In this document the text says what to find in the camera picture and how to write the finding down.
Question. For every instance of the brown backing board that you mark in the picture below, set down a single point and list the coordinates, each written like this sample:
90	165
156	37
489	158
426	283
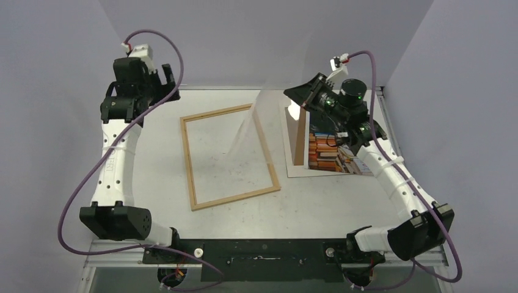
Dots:
296	121

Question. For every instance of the aluminium rail front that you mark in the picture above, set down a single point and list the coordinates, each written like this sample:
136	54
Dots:
121	259

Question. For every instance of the clear acrylic sheet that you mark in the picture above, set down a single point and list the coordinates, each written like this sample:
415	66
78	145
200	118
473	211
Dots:
250	143

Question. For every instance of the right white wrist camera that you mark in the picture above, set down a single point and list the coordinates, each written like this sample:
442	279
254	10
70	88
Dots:
339	68

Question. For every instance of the wooden picture frame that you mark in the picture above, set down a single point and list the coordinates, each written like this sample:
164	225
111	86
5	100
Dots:
213	180

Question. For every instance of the book photo print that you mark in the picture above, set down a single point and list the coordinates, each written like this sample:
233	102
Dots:
324	154

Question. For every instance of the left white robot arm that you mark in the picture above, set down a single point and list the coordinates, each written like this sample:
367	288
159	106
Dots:
112	214

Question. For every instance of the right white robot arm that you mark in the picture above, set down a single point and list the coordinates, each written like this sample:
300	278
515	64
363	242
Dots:
424	223

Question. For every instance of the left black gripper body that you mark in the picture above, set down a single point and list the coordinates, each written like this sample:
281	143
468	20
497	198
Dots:
153	88

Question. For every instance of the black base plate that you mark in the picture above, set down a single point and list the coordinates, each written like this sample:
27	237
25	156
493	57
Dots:
281	259

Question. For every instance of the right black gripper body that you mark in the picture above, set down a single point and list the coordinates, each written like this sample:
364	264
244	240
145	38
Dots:
314	91

